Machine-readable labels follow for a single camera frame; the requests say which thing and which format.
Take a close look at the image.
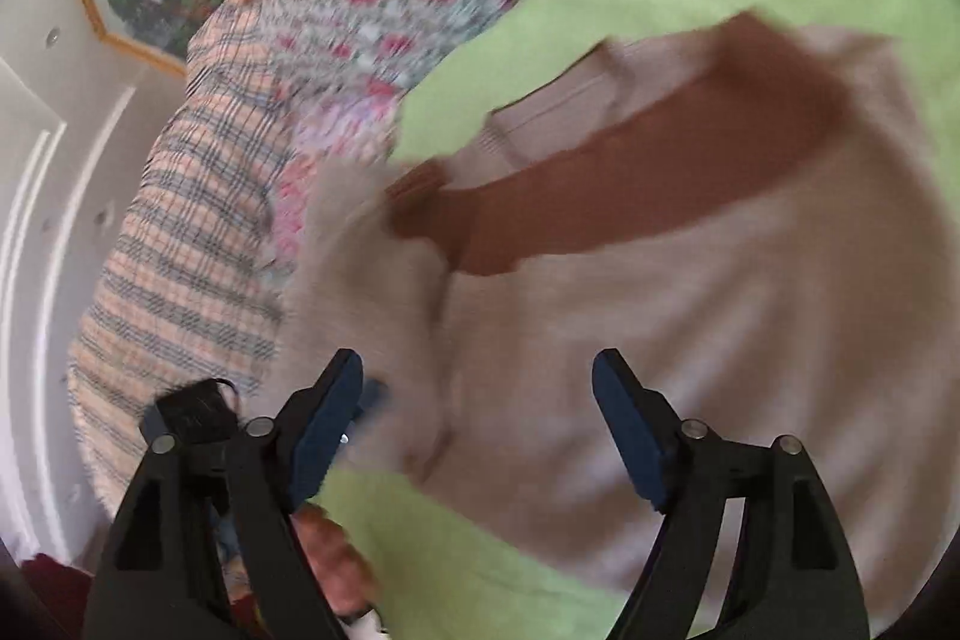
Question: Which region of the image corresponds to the beige knit sweater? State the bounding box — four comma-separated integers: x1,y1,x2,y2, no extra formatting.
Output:
260,13,958,630

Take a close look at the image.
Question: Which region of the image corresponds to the plaid checkered blanket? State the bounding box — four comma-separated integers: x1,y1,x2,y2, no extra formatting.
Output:
67,0,288,513

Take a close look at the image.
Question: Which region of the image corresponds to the large peony floral pillow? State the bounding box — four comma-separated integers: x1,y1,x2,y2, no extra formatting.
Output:
260,81,404,278

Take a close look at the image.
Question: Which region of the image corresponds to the person's left hand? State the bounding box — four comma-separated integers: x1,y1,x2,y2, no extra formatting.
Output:
291,502,377,617

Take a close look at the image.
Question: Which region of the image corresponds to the light green bed sheet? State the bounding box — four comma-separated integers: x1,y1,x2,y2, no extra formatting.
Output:
320,0,958,638

